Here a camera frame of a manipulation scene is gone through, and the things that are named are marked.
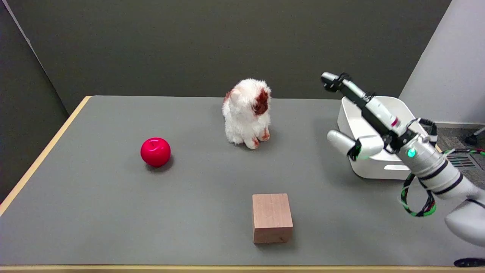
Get black object at table edge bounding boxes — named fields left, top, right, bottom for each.
left=453, top=258, right=485, bottom=268

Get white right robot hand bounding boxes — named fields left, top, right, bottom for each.
left=321, top=72, right=419, bottom=161

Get white brown plush toy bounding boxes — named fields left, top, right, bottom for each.
left=222, top=78, right=272, bottom=150

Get white plastic bin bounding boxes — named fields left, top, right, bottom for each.
left=337, top=96, right=437, bottom=180

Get chair caster leg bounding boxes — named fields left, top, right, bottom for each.
left=465, top=127, right=485, bottom=146

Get wooden cube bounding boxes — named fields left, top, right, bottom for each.
left=252, top=193, right=294, bottom=244

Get red apple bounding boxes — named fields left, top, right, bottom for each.
left=140, top=137, right=172, bottom=168

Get floor vent grille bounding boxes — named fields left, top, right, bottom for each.
left=446, top=154, right=479, bottom=169

